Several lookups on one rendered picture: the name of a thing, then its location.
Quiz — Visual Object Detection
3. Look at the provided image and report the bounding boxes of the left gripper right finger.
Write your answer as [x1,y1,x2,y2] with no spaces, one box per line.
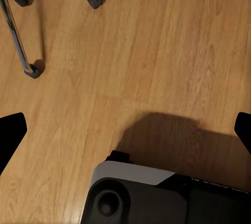
[234,112,251,154]

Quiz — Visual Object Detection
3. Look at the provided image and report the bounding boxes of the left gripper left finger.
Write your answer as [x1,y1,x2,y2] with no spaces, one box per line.
[0,112,27,175]

